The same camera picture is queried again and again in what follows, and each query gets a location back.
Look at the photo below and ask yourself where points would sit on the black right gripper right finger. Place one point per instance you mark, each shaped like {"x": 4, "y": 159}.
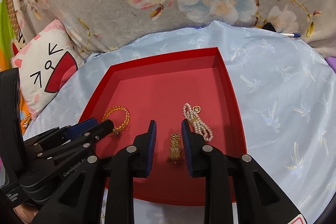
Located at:
{"x": 204, "y": 160}

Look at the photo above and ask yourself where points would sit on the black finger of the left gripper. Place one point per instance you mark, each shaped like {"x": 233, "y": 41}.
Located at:
{"x": 89, "y": 136}

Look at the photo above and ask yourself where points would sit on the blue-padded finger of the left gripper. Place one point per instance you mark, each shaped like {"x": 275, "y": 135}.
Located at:
{"x": 79, "y": 129}

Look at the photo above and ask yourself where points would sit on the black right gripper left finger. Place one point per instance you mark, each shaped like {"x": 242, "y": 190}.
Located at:
{"x": 133, "y": 161}

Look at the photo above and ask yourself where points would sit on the red shallow box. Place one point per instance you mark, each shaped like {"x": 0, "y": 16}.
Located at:
{"x": 155, "y": 89}

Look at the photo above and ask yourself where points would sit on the white cat face pillow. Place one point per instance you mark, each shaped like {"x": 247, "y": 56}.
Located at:
{"x": 45, "y": 64}

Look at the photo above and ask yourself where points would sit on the green orange cushion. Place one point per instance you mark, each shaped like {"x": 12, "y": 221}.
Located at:
{"x": 12, "y": 40}

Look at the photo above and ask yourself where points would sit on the light blue satin cloth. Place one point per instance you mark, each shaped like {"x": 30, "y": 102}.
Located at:
{"x": 286, "y": 96}

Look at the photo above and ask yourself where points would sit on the blue white pen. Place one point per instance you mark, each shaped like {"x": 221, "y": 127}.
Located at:
{"x": 292, "y": 35}

